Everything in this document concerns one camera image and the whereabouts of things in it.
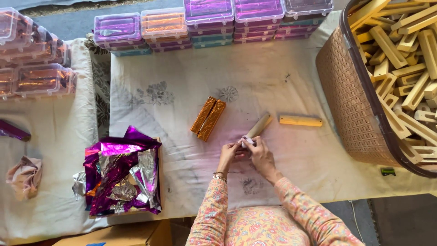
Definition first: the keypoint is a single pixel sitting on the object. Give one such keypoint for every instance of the heap of slotted wooden blocks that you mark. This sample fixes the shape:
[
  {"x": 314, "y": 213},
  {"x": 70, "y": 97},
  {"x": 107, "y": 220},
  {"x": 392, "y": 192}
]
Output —
[{"x": 403, "y": 68}]

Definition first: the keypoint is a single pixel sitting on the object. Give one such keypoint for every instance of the white flower print table cloth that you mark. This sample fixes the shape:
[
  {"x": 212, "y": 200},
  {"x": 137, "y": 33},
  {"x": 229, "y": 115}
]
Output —
[{"x": 266, "y": 75}]

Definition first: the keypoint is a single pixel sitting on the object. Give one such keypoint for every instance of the person's floral orange clothing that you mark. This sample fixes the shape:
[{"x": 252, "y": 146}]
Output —
[{"x": 263, "y": 227}]

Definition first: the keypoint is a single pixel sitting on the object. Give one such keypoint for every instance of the orange foil wrapped block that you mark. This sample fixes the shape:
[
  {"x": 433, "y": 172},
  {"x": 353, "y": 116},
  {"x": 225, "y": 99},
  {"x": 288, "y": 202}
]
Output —
[
  {"x": 203, "y": 114},
  {"x": 212, "y": 120}
]

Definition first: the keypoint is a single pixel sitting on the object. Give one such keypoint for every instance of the person's left hand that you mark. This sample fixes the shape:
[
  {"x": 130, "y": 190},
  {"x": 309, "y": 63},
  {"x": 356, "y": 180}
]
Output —
[{"x": 226, "y": 156}]

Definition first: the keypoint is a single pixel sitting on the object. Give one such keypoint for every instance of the pile of clear plastic boxes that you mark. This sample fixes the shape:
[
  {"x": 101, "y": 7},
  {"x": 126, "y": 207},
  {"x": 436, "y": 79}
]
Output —
[{"x": 30, "y": 61}]

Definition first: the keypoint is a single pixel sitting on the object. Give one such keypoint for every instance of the crumpled pink cloth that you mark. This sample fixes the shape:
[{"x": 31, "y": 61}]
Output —
[{"x": 24, "y": 177}]

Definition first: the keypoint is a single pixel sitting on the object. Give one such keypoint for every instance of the heap of crumpled foil sheets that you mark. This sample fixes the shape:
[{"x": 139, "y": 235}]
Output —
[{"x": 119, "y": 170}]

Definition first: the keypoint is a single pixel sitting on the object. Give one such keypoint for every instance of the dark leaf pattern cloth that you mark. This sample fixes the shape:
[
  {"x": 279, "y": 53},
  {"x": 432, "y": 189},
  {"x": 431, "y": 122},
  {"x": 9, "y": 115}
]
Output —
[{"x": 101, "y": 92}]

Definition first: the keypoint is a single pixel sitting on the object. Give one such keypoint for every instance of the bare tan wooden block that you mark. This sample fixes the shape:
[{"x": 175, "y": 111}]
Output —
[{"x": 259, "y": 125}]

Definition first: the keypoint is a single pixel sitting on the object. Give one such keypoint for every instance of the person's right hand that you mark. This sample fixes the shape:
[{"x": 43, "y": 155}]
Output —
[{"x": 262, "y": 160}]

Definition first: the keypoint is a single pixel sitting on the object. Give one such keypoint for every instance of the brown cardboard box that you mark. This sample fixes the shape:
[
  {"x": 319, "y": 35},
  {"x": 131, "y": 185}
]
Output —
[{"x": 119, "y": 235}]

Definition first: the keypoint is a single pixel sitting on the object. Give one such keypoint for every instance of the person's left fingers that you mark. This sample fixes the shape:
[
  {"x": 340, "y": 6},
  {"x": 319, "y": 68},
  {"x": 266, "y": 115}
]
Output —
[{"x": 236, "y": 152}]

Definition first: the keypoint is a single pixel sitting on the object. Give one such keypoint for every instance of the brown woven plastic basket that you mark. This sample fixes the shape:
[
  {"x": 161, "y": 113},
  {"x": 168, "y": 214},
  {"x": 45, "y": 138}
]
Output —
[{"x": 348, "y": 112}]

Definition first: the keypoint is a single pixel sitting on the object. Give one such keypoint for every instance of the row of stacked colourful boxes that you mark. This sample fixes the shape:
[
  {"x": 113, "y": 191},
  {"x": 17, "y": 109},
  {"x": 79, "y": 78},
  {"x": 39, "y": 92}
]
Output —
[{"x": 211, "y": 25}]

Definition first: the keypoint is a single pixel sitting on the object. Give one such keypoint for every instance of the small green black object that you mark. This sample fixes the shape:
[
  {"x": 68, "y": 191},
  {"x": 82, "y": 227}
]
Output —
[{"x": 388, "y": 171}]

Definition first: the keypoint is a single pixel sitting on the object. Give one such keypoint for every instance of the person's right fingers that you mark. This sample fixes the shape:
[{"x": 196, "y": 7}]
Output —
[{"x": 253, "y": 145}]

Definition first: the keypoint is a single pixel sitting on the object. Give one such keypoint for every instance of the white tissue paper piece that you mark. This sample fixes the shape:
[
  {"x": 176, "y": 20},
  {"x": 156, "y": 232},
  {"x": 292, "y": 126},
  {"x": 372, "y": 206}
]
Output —
[{"x": 246, "y": 141}]

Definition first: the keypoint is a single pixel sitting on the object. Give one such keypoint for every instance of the shallow cardboard tray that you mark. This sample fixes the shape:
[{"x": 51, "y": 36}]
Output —
[{"x": 159, "y": 177}]

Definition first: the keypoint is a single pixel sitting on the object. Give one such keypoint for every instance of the plain cream cloth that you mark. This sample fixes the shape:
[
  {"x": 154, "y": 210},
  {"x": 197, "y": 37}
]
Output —
[{"x": 54, "y": 136}]

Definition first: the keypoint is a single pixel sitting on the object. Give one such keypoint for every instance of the yellow wooden block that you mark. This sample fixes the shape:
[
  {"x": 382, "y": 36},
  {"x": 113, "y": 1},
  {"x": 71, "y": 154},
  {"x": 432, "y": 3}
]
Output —
[{"x": 300, "y": 120}]

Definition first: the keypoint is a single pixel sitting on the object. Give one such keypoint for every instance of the gold wrist bangles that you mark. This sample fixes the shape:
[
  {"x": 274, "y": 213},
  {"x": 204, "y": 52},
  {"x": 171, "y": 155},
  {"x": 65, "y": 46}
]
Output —
[{"x": 220, "y": 177}]

